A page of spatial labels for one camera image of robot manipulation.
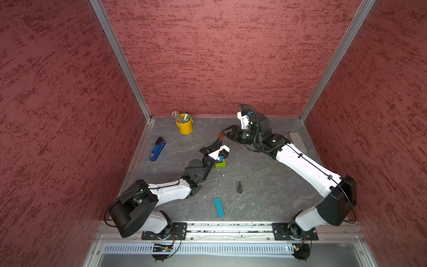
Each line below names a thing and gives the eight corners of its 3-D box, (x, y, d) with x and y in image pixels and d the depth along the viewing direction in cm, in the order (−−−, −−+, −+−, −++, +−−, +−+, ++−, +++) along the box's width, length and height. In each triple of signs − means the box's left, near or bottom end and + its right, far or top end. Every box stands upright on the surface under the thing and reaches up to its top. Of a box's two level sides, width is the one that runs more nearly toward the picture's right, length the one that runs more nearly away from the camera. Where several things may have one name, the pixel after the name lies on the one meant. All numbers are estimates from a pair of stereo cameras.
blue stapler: (149, 160, 100) (147, 156, 97) (160, 141, 110) (157, 136, 106) (156, 161, 100) (154, 157, 96) (166, 142, 109) (164, 137, 106)
